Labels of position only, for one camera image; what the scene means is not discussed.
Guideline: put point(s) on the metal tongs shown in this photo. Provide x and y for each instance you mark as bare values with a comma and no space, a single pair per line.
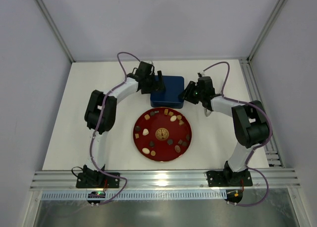
207,112

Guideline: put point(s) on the white shell chocolate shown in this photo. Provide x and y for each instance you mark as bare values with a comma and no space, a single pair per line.
145,132

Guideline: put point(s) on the red round plate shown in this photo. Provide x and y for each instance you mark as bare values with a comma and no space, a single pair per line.
161,129

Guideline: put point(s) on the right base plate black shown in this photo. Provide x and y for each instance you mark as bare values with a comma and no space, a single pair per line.
226,178

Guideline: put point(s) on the aluminium mounting rail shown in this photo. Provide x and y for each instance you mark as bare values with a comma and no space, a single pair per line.
160,179

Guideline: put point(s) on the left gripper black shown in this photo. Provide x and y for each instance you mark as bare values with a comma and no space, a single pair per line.
154,83

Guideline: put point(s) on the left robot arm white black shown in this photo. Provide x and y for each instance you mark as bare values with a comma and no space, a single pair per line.
100,117

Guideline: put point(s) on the white slotted cable duct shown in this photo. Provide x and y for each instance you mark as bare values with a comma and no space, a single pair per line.
205,194

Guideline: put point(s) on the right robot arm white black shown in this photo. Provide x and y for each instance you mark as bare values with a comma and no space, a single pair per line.
251,127

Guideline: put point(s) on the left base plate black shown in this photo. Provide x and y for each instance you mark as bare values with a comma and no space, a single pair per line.
96,179

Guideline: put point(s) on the blue chocolate box with tray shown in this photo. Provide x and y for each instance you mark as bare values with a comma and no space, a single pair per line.
173,105

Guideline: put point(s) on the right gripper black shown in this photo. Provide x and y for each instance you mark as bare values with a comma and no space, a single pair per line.
189,94

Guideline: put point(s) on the blue tin lid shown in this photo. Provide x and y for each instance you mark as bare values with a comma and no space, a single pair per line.
174,85

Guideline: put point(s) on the grey flower chocolate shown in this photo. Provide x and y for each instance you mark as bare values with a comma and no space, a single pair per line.
170,142

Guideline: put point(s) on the tan square chocolate top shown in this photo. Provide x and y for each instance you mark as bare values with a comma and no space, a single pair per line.
147,117

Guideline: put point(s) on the dark cone chocolate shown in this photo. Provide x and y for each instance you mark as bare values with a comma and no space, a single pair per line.
151,144

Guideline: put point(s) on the brown oval chocolate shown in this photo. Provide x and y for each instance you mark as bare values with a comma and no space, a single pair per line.
177,149

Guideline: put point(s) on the base plate black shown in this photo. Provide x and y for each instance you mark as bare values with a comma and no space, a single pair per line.
226,178
96,179

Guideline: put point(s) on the white swirl oval chocolate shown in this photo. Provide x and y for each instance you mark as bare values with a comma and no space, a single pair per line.
145,151

